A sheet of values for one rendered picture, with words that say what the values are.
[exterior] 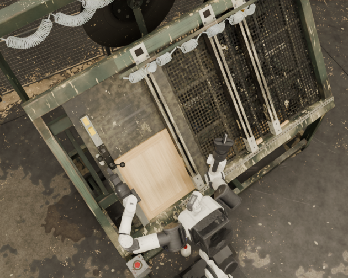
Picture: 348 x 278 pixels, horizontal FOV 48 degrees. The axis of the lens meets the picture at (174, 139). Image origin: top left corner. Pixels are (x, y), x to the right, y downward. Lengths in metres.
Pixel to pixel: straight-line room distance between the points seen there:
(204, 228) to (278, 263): 1.57
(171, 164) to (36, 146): 2.05
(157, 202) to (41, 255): 1.53
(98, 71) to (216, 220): 1.15
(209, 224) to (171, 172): 0.63
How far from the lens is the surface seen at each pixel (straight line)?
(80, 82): 2.40
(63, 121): 2.56
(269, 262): 3.84
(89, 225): 3.98
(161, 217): 2.94
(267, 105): 3.12
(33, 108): 2.38
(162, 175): 2.84
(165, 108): 2.65
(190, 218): 2.45
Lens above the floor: 3.70
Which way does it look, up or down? 61 degrees down
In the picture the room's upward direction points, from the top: 5 degrees counter-clockwise
